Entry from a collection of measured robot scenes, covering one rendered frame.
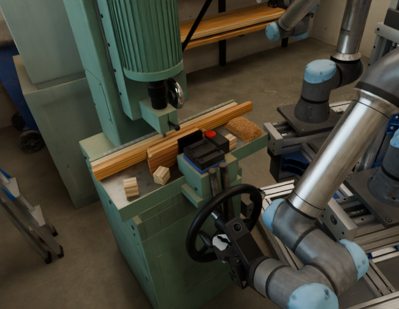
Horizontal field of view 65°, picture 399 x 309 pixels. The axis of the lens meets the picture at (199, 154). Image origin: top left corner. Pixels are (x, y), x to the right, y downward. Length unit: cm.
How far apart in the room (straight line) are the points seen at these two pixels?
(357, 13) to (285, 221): 91
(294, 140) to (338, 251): 82
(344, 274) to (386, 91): 34
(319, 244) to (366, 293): 99
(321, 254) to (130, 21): 68
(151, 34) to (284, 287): 65
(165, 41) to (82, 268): 146
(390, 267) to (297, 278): 118
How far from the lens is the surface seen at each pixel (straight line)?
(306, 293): 60
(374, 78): 67
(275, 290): 64
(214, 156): 91
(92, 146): 139
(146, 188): 98
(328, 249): 67
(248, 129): 115
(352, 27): 140
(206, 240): 86
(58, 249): 206
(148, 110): 103
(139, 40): 86
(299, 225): 70
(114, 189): 100
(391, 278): 175
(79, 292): 192
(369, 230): 115
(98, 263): 198
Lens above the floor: 157
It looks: 39 degrees down
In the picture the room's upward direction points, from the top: 4 degrees counter-clockwise
